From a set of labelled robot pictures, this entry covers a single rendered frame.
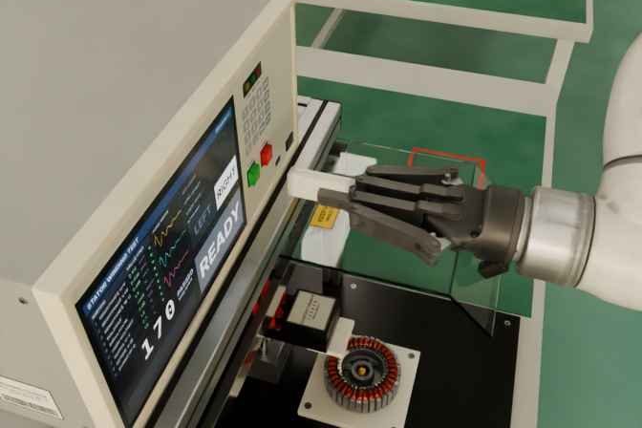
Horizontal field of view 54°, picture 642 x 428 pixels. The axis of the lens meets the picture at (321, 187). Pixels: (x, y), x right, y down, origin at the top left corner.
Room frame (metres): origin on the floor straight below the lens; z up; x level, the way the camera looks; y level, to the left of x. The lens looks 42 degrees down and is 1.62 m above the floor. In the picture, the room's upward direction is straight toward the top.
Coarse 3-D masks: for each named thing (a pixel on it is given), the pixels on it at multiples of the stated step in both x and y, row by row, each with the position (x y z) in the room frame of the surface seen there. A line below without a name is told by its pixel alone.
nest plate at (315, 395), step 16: (400, 352) 0.56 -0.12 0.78; (416, 352) 0.56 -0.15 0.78; (320, 368) 0.54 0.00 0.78; (416, 368) 0.54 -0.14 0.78; (320, 384) 0.51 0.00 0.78; (400, 384) 0.51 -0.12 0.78; (304, 400) 0.48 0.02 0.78; (320, 400) 0.48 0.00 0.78; (400, 400) 0.48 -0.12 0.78; (304, 416) 0.46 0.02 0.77; (320, 416) 0.46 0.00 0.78; (336, 416) 0.46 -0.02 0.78; (352, 416) 0.46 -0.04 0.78; (368, 416) 0.46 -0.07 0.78; (384, 416) 0.46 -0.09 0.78; (400, 416) 0.46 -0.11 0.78
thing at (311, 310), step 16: (288, 304) 0.57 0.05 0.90; (304, 304) 0.55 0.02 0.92; (320, 304) 0.55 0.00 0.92; (336, 304) 0.55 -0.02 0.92; (288, 320) 0.52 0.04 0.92; (304, 320) 0.52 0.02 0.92; (320, 320) 0.52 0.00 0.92; (336, 320) 0.54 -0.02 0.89; (352, 320) 0.55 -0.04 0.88; (272, 336) 0.52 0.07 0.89; (288, 336) 0.51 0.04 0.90; (304, 336) 0.51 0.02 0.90; (320, 336) 0.50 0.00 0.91; (336, 336) 0.52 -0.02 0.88; (320, 352) 0.50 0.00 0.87; (336, 352) 0.50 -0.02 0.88
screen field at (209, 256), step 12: (228, 204) 0.46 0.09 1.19; (240, 204) 0.48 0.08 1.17; (228, 216) 0.46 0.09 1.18; (240, 216) 0.48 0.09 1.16; (216, 228) 0.43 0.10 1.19; (228, 228) 0.45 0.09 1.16; (216, 240) 0.43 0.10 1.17; (228, 240) 0.45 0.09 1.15; (204, 252) 0.41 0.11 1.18; (216, 252) 0.42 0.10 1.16; (204, 264) 0.40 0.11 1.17; (216, 264) 0.42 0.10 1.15; (204, 276) 0.40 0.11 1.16; (204, 288) 0.39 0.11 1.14
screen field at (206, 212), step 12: (228, 168) 0.47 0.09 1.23; (228, 180) 0.47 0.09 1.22; (216, 192) 0.44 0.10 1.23; (228, 192) 0.46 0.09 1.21; (204, 204) 0.42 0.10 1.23; (216, 204) 0.44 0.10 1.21; (204, 216) 0.42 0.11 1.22; (192, 228) 0.39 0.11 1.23; (204, 228) 0.41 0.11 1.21; (192, 240) 0.39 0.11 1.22
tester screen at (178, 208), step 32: (224, 128) 0.47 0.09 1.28; (192, 160) 0.41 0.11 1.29; (224, 160) 0.46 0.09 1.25; (192, 192) 0.40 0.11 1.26; (160, 224) 0.35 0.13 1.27; (128, 256) 0.31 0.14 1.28; (160, 256) 0.34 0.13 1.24; (192, 256) 0.39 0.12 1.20; (224, 256) 0.44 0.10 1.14; (128, 288) 0.30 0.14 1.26; (160, 288) 0.33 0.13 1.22; (192, 288) 0.38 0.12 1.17; (96, 320) 0.26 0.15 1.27; (128, 320) 0.29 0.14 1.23; (128, 352) 0.28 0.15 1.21; (128, 384) 0.27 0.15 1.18; (128, 416) 0.26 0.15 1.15
